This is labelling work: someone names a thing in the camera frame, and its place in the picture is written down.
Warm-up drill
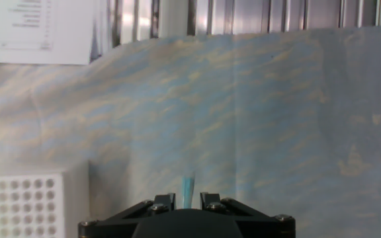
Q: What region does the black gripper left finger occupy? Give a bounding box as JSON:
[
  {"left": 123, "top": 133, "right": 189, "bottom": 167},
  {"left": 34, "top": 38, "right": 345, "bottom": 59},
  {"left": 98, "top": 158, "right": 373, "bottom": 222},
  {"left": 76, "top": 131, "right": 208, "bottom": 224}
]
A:
[{"left": 77, "top": 192, "right": 177, "bottom": 238}]

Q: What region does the light blue cloth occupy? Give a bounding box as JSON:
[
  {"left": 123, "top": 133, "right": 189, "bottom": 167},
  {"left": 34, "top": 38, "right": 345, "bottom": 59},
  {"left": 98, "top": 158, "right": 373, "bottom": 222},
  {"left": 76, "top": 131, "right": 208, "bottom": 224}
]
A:
[{"left": 0, "top": 24, "right": 381, "bottom": 238}]

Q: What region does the printed white paper sheet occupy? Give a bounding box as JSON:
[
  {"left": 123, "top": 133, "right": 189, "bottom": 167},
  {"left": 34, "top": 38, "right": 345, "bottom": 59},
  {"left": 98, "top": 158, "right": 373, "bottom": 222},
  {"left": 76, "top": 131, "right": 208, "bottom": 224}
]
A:
[{"left": 0, "top": 0, "right": 96, "bottom": 66}]

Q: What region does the blue pipette tip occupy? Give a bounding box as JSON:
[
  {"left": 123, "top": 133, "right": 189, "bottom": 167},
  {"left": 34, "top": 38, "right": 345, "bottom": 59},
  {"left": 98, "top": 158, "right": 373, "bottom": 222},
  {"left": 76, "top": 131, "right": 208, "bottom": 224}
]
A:
[{"left": 181, "top": 171, "right": 196, "bottom": 210}]

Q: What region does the white pipette tip rack box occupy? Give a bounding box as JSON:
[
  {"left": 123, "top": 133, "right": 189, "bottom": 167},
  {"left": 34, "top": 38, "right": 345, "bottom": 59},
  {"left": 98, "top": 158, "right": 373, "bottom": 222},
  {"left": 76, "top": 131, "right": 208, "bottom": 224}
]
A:
[{"left": 0, "top": 160, "right": 91, "bottom": 238}]

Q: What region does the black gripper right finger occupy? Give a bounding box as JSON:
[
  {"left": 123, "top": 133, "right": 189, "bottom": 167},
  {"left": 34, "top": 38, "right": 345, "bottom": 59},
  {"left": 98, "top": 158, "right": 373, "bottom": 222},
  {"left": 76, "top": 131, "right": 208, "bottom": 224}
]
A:
[{"left": 199, "top": 192, "right": 296, "bottom": 238}]

